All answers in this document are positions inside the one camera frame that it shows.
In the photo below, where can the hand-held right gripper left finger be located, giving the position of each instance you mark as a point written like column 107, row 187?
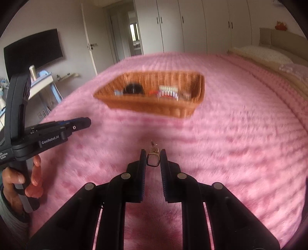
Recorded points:
column 142, row 173

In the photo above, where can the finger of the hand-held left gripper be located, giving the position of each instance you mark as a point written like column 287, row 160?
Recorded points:
column 81, row 122
column 26, row 86

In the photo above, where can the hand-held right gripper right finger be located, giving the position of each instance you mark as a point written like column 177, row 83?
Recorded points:
column 164, row 173

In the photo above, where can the small gold earring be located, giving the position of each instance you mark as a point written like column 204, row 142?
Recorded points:
column 147, row 159

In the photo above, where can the light blue hair clip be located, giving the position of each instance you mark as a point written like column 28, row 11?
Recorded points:
column 118, row 92

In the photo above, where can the brown wicker basket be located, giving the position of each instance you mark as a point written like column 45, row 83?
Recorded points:
column 144, row 108

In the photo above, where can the clear crystal ornament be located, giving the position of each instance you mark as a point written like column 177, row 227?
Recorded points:
column 185, row 95

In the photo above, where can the person's left forearm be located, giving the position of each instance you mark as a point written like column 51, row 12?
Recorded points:
column 12, row 228

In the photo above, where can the person's left hand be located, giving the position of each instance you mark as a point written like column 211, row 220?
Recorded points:
column 37, row 187

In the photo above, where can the metal thermos flask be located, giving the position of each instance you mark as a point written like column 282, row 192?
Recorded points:
column 33, row 72

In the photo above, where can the blue and white desk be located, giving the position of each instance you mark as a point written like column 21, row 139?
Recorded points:
column 45, row 86

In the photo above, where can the artificial flower bouquet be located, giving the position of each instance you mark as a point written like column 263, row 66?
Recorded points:
column 2, row 84

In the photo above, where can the pink plush blanket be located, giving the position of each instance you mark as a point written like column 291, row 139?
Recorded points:
column 228, row 144

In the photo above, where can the white room door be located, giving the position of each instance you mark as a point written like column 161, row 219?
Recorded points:
column 98, row 36

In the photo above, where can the white wardrobe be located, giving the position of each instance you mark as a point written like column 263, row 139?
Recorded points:
column 207, row 26

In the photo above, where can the white dotted pillow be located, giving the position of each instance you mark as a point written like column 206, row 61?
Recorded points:
column 262, row 54

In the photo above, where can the beige quilt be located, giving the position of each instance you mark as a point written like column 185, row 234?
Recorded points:
column 300, row 84

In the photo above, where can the pink pillow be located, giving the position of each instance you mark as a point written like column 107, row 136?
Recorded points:
column 291, row 67

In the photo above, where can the beige bed headboard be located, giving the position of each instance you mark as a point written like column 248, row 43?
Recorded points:
column 284, row 40

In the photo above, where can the orange plush toy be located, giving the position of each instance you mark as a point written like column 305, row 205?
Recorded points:
column 281, row 26

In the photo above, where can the black wall television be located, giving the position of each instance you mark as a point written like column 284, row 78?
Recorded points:
column 33, row 52

